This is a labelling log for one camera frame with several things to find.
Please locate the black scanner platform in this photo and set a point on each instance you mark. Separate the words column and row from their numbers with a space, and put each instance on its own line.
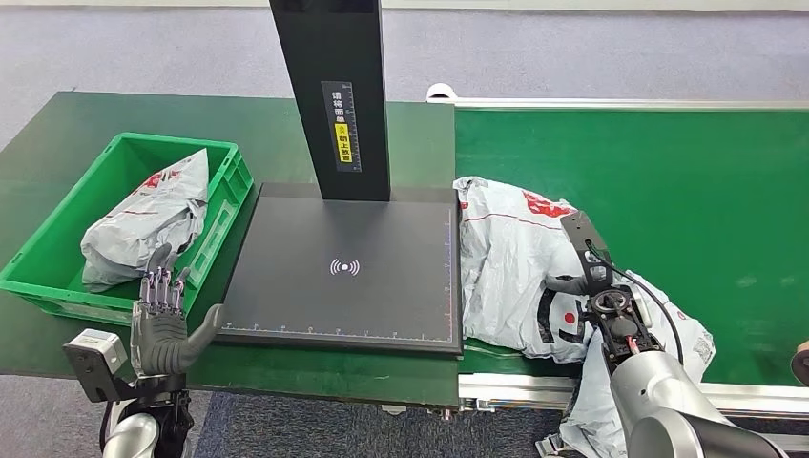
column 341, row 253

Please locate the white bag black circle logo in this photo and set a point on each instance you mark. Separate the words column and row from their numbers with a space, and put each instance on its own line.
column 505, row 265

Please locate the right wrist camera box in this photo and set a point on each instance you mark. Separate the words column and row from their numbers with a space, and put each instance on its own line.
column 584, row 243

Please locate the aluminium conveyor frame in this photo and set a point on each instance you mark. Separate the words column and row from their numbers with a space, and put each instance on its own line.
column 505, row 389

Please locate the white bag red print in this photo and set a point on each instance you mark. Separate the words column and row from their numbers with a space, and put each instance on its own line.
column 689, row 341

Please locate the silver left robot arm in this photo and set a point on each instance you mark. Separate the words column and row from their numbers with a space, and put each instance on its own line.
column 136, row 433

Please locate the small white courier bag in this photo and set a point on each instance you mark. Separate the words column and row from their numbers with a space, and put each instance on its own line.
column 145, row 221

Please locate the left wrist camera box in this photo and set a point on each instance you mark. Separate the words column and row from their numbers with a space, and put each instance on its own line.
column 95, row 357

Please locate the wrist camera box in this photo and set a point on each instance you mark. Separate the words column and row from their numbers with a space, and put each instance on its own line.
column 584, row 243
column 95, row 357

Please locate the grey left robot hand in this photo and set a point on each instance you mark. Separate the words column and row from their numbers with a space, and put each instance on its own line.
column 161, row 341

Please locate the green conveyor belt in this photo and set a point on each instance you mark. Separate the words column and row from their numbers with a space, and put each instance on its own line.
column 663, row 189

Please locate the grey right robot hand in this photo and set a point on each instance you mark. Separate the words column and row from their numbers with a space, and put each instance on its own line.
column 569, row 286

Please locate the black yellow column label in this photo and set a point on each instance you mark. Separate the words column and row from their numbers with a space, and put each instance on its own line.
column 342, row 126

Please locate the brown round object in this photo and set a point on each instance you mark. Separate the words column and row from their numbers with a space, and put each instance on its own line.
column 801, row 363

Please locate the black scanner column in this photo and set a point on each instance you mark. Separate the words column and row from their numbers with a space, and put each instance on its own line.
column 328, row 50

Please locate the green plastic crate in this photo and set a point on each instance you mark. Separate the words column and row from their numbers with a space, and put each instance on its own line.
column 69, row 208

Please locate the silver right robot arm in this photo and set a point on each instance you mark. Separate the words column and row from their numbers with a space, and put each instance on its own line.
column 657, row 392

